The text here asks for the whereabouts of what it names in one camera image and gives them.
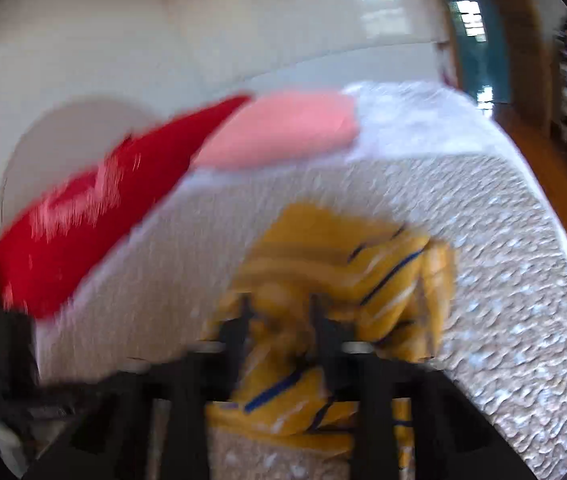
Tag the beige white-dotted bedspread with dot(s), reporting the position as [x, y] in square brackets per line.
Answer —
[505, 341]

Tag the white bed sheet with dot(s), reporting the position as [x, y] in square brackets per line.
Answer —
[426, 156]

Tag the pink pillow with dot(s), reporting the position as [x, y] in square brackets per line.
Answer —
[281, 127]

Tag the teal wooden-framed door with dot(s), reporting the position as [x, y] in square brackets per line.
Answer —
[502, 57]

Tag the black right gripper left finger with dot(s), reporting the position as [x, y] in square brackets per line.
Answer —
[110, 436]

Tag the red patterned pillow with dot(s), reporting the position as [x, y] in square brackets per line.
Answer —
[58, 239]

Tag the white glossy wardrobe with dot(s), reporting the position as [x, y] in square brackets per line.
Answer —
[335, 41]

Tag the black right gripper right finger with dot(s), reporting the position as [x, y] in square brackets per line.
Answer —
[452, 439]

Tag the white round headboard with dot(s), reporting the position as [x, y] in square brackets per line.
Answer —
[69, 138]

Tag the yellow striped knit sweater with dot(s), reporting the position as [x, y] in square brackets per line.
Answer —
[315, 281]

